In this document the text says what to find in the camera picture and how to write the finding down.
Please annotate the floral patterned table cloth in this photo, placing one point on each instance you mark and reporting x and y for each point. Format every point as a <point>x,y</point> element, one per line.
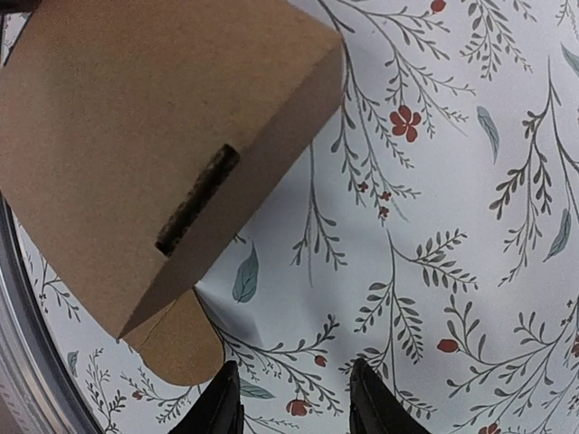
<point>430,228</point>

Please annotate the aluminium front rail base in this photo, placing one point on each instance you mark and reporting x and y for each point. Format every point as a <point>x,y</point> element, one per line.
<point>35,384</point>

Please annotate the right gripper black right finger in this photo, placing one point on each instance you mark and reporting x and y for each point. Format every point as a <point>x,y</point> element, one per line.
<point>373,408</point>

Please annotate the brown cardboard box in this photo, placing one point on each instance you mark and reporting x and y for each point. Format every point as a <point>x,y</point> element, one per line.
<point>137,139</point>

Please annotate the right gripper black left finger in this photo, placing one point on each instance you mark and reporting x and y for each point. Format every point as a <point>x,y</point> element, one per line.
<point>218,410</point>

